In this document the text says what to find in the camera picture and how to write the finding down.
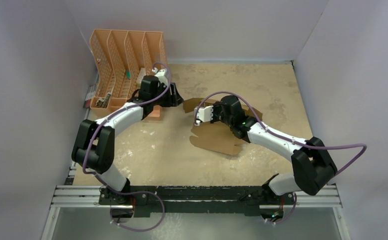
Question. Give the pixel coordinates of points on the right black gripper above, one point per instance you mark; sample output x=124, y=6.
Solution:
x=216, y=112

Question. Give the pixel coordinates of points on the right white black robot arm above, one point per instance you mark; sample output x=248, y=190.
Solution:
x=312, y=165

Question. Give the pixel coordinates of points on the white beige carton box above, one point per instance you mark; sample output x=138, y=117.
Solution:
x=141, y=74

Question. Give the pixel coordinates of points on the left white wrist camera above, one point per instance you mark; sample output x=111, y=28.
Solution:
x=161, y=74

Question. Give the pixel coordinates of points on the brown cardboard box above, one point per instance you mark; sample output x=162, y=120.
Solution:
x=217, y=136

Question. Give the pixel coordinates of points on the green small box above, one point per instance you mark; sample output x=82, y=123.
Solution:
x=127, y=75

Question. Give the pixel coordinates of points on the orange plastic file organizer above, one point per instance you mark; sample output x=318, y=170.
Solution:
x=116, y=51

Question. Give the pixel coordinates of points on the pack of coloured markers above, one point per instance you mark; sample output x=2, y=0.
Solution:
x=89, y=96

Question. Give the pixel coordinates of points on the black white patterned card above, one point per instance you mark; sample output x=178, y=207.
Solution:
x=103, y=102

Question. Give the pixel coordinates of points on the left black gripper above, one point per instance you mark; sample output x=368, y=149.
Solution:
x=173, y=100

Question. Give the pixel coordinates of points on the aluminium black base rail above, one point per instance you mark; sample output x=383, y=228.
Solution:
x=250, y=201

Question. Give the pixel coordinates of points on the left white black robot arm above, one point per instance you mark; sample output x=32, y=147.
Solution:
x=94, y=145

